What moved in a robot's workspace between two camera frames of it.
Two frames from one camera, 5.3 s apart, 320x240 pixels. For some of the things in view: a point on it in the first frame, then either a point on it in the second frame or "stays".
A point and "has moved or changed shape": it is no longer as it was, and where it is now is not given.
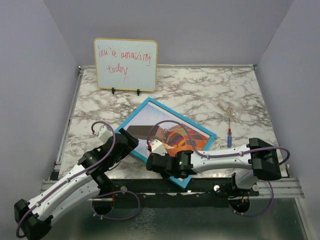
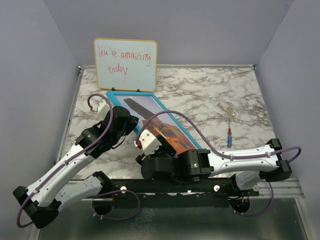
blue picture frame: (172, 136) has moved or changed shape
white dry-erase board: (125, 64) stays
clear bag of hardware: (230, 112) stays
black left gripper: (132, 144) to (132, 124)
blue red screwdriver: (229, 136) stays
